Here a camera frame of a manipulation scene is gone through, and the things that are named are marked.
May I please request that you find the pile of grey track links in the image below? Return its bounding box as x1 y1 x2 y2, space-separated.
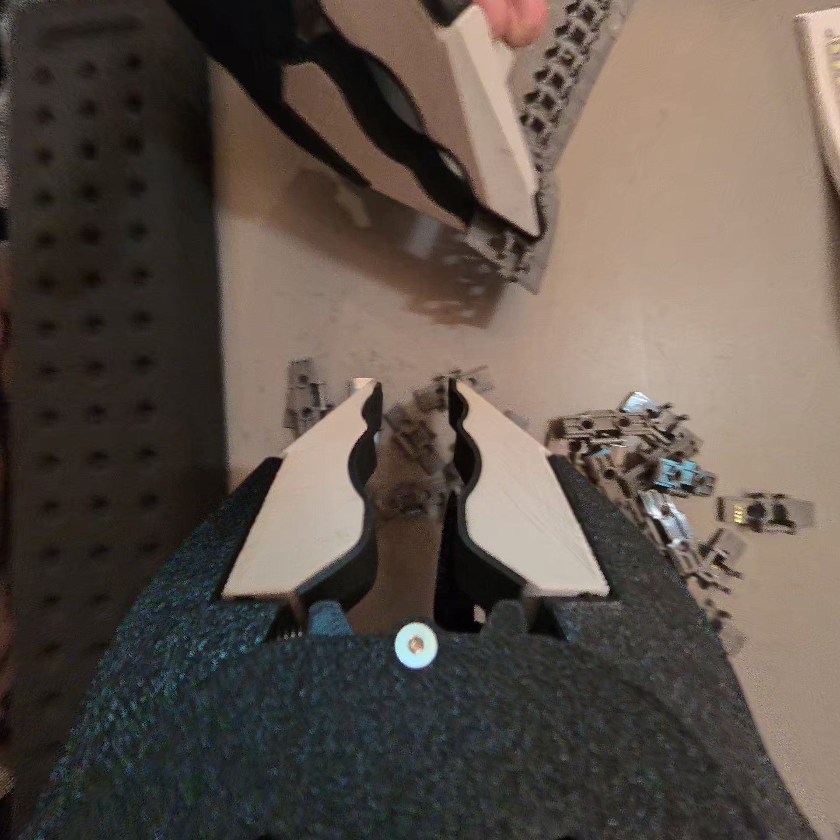
283 357 749 651

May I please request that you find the person's left hand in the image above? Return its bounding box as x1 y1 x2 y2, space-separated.
476 0 549 48

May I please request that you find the grey desk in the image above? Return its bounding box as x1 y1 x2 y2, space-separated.
210 0 840 840

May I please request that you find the grey track link chain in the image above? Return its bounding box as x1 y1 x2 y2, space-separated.
462 0 637 294

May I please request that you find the instruction booklet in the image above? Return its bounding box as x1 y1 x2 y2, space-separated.
793 10 840 194

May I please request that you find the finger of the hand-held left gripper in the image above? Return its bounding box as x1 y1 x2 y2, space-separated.
283 36 479 231
320 0 547 237

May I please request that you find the black perforated chair armrest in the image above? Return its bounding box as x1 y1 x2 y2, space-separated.
7 0 227 788

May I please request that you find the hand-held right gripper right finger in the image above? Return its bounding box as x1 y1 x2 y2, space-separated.
434 378 609 627

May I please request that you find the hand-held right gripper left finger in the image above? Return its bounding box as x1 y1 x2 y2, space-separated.
221 378 384 611

